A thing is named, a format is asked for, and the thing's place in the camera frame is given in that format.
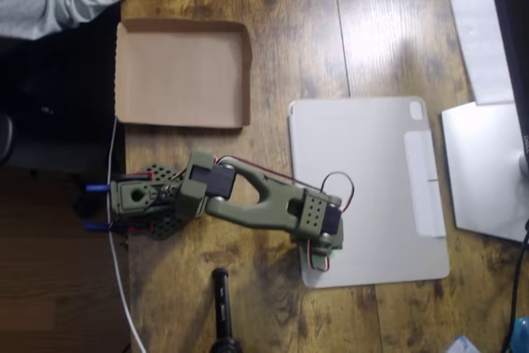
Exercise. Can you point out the white and blue packet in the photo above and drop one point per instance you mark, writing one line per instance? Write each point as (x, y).
(463, 345)

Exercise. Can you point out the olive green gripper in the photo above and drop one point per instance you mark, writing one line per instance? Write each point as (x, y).
(317, 260)

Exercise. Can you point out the tablet in beige case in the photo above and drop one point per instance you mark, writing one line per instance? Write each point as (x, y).
(372, 142)

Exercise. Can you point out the white foam sheet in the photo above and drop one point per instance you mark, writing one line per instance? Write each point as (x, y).
(475, 18)

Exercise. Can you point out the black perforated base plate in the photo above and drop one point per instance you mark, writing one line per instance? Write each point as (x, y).
(165, 227)

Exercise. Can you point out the brown cardboard tray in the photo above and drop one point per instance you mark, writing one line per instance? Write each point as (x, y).
(177, 76)

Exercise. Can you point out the silver monitor stand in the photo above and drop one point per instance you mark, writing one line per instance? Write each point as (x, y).
(483, 171)

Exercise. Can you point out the black chair armrest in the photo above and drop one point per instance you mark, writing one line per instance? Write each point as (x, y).
(6, 138)

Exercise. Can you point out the blue round object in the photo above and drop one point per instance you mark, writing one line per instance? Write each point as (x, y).
(521, 336)

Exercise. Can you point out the black computer monitor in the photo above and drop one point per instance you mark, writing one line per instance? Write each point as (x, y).
(516, 18)

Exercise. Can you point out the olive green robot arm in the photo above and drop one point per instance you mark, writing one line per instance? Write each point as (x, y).
(268, 208)

